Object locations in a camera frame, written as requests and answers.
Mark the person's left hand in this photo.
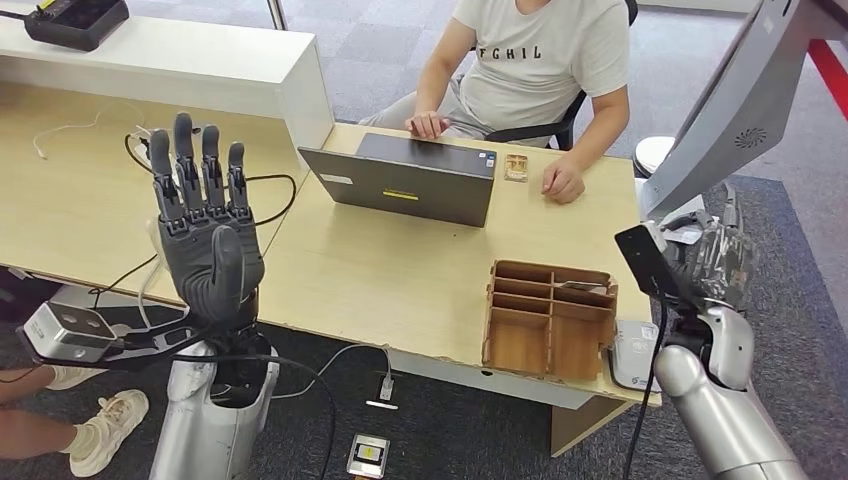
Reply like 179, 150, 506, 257
541, 155, 588, 205

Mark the person's right hand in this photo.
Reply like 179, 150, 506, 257
405, 110, 453, 141

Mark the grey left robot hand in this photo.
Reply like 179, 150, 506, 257
146, 111, 266, 326

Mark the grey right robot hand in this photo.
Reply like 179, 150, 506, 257
655, 182, 758, 314

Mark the white ID card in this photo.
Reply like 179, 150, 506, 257
661, 223, 705, 248

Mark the room key card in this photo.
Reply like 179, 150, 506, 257
555, 280, 609, 297

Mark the person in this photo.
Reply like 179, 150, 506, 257
357, 0, 632, 205

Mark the white card reader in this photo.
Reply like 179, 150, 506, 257
608, 319, 662, 393

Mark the small wooden block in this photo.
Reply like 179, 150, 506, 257
502, 152, 530, 184

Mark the black office chair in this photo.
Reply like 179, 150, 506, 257
483, 0, 639, 152

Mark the grey laptop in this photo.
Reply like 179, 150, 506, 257
297, 132, 497, 229

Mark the white round base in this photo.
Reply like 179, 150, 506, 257
631, 135, 676, 180

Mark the wooden compartment organizer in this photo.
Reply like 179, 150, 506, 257
481, 258, 619, 384

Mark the grey kiosk screen stand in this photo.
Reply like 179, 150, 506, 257
634, 0, 829, 223

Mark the beige sneaker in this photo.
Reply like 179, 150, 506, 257
46, 364, 111, 392
68, 389, 150, 480

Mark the red bar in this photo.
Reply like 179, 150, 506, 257
804, 38, 848, 126

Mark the white counter ledge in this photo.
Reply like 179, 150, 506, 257
0, 13, 336, 155

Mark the bystander's bare leg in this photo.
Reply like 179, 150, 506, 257
0, 367, 87, 462

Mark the small silver device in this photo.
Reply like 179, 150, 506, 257
345, 433, 391, 480

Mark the black charger device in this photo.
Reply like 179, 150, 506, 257
23, 0, 130, 54

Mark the thick white cable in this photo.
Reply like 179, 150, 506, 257
135, 218, 180, 323

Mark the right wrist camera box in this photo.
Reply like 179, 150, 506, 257
614, 221, 685, 307

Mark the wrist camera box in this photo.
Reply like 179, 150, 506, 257
614, 221, 685, 307
23, 301, 121, 364

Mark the black desk cable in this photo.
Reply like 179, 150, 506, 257
86, 134, 297, 313

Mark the black left camera cable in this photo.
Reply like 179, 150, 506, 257
115, 337, 338, 480

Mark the black camera cable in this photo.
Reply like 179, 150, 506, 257
115, 337, 338, 480
621, 298, 672, 480

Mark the black right camera cable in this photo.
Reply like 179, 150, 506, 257
621, 298, 672, 480

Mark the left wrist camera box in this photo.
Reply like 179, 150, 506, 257
23, 301, 121, 364

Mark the white cable with adapter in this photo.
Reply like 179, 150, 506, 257
264, 343, 399, 412

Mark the thin white cable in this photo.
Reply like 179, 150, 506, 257
31, 99, 157, 162

